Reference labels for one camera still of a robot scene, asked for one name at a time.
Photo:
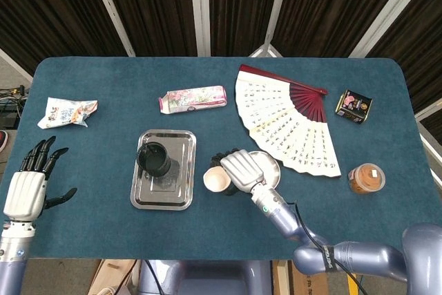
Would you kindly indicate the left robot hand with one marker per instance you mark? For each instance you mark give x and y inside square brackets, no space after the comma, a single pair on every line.
[26,195]

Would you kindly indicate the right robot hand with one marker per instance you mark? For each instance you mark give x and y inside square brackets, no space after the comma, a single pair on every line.
[243,170]

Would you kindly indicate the white paper cup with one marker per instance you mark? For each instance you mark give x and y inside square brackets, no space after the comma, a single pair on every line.
[214,180]

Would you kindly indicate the black cup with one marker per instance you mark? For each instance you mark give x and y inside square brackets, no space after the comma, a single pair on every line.
[153,160]

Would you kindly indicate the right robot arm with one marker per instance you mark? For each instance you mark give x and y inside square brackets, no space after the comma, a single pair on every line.
[362,257]

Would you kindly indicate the round steel plate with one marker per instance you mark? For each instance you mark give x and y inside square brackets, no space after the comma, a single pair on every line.
[271,170]

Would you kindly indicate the paper folding fan red ribs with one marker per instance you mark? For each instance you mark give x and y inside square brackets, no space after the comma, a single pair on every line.
[276,125]

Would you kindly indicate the red shoe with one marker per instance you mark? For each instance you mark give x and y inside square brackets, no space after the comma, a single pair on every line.
[2,140]

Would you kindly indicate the rectangular steel tray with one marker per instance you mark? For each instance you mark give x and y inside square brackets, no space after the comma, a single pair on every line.
[183,177]

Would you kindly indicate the blue felt table cover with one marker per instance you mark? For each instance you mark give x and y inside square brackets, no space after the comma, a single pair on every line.
[86,233]

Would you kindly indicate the pink floral tissue pack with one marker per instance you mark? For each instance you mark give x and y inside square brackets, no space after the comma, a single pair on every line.
[193,99]

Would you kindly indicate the crumpled white snack bag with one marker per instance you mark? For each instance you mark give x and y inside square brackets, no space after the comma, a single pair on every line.
[65,113]

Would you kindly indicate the grey robot torso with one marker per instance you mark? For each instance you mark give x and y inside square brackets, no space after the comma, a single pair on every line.
[207,279]

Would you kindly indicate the light wooden crate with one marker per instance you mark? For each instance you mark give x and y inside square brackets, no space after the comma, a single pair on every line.
[110,277]

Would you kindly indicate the clear jar brown contents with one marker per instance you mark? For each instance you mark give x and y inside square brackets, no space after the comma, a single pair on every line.
[366,178]

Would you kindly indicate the black and gold tin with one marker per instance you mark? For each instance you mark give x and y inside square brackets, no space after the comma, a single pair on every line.
[353,106]

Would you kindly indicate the brown cardboard box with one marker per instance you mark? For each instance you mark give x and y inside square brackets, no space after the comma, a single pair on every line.
[310,287]

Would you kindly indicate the dark brown pleated curtain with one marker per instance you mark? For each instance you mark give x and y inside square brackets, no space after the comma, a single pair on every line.
[162,8]

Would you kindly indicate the white frame post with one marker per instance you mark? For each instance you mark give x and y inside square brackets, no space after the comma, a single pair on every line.
[201,11]
[386,15]
[110,11]
[274,15]

